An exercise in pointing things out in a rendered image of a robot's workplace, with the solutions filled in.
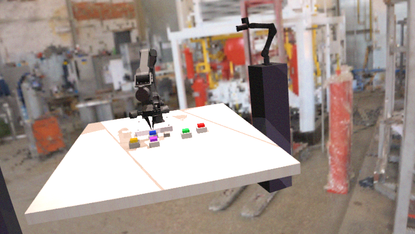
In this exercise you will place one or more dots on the red button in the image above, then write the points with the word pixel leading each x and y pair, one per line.
pixel 201 128

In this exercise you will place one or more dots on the yellow button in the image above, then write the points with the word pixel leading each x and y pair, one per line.
pixel 134 143

